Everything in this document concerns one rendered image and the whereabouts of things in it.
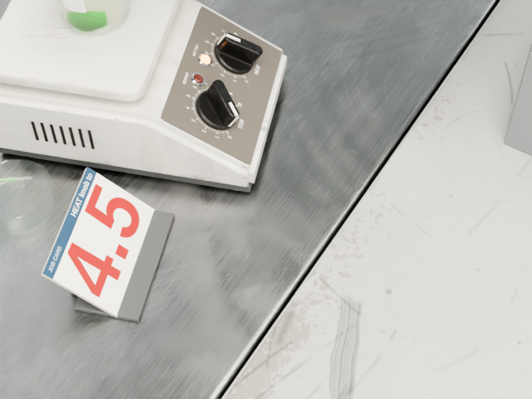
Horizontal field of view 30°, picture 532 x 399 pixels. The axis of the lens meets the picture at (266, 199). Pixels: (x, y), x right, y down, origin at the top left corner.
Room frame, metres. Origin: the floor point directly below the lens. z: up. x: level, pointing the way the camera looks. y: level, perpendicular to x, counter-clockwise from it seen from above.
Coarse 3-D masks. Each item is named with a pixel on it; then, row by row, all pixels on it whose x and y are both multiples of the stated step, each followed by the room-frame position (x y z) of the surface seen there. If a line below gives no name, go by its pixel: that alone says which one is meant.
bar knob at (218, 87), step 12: (216, 84) 0.49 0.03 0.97; (204, 96) 0.49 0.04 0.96; (216, 96) 0.48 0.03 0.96; (228, 96) 0.48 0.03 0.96; (204, 108) 0.48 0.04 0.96; (216, 108) 0.48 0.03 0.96; (228, 108) 0.47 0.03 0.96; (204, 120) 0.47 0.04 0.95; (216, 120) 0.47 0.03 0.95; (228, 120) 0.47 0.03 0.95
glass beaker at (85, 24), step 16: (64, 0) 0.52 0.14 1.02; (80, 0) 0.51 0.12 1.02; (96, 0) 0.52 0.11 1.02; (112, 0) 0.52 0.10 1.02; (64, 16) 0.52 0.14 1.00; (80, 16) 0.52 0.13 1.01; (96, 16) 0.52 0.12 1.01; (112, 16) 0.52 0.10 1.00; (80, 32) 0.52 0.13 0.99; (96, 32) 0.52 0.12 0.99
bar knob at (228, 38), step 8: (224, 40) 0.53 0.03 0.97; (232, 40) 0.53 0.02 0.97; (240, 40) 0.53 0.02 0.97; (216, 48) 0.53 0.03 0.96; (224, 48) 0.53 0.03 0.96; (232, 48) 0.53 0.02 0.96; (240, 48) 0.53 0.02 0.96; (248, 48) 0.53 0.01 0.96; (256, 48) 0.53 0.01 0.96; (216, 56) 0.53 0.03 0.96; (224, 56) 0.53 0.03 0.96; (232, 56) 0.53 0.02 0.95; (240, 56) 0.53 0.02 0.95; (248, 56) 0.53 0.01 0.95; (256, 56) 0.53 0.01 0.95; (224, 64) 0.52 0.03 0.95; (232, 64) 0.52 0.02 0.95; (240, 64) 0.53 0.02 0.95; (248, 64) 0.53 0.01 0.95; (232, 72) 0.52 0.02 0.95; (240, 72) 0.52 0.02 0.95
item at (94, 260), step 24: (96, 192) 0.42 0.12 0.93; (120, 192) 0.43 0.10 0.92; (96, 216) 0.40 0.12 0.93; (120, 216) 0.41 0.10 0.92; (72, 240) 0.38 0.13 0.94; (96, 240) 0.38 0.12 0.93; (120, 240) 0.39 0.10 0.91; (72, 264) 0.36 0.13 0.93; (96, 264) 0.37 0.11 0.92; (120, 264) 0.37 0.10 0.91; (96, 288) 0.35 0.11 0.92
